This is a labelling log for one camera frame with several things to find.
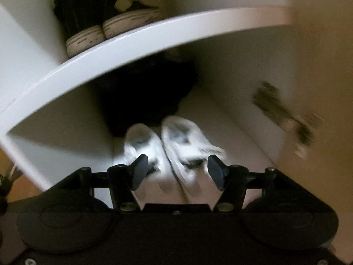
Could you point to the dark shoe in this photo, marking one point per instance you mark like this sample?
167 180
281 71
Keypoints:
149 93

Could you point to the wooden shoe cabinet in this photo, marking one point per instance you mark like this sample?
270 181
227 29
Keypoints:
165 30

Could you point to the white black-stripe shoe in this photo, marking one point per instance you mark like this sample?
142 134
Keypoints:
140 140
184 138

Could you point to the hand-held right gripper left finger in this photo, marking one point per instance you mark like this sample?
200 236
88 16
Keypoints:
139 171

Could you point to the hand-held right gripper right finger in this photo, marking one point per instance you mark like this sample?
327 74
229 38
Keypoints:
216 171

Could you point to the wooden cabinet door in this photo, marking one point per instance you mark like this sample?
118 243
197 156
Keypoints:
325 60

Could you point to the metal door hinge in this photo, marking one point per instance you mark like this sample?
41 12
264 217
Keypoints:
286 118

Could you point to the black canvas shoe white sole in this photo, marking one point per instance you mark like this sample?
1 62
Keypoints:
80 19
129 22

